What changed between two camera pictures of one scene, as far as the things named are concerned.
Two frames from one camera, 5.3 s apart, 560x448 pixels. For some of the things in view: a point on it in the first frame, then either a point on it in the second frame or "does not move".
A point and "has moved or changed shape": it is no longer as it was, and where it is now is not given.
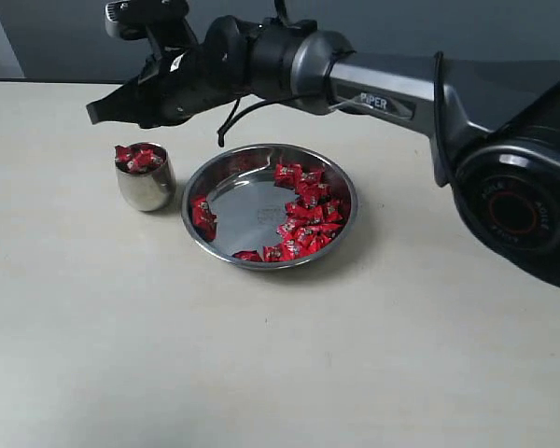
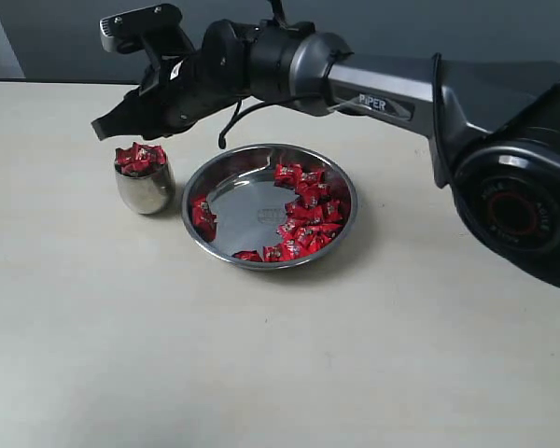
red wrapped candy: (287, 175) does not move
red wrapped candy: (203, 219) does not move
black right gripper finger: (157, 119) → (154, 131)
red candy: (140, 159) has moved or changed shape
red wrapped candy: (320, 232) does not move
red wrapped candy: (313, 183) does not move
